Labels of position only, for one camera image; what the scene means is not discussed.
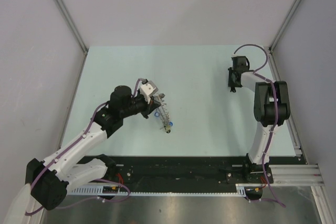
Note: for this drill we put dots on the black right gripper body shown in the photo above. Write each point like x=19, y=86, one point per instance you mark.
x=231, y=83

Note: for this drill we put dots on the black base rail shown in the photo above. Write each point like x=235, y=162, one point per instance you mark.
x=178, y=174

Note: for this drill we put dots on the metal disc keyring organizer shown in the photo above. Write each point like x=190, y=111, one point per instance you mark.
x=163, y=114

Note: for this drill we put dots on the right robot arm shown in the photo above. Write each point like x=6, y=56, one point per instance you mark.
x=271, y=109

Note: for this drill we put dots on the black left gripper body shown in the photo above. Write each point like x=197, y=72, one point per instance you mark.
x=146, y=107

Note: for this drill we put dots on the white slotted cable duct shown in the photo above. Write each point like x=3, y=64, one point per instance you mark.
x=101, y=190

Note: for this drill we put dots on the aluminium frame post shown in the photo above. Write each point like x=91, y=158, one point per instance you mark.
x=289, y=16
x=71, y=25

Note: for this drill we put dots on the aluminium frame post right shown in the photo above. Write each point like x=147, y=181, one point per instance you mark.
x=289, y=16

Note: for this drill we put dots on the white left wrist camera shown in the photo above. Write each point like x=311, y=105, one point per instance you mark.
x=147, y=89

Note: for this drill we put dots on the aluminium frame post left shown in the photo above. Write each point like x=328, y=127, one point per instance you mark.
x=71, y=25

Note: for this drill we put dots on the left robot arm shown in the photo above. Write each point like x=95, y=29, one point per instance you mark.
x=56, y=175

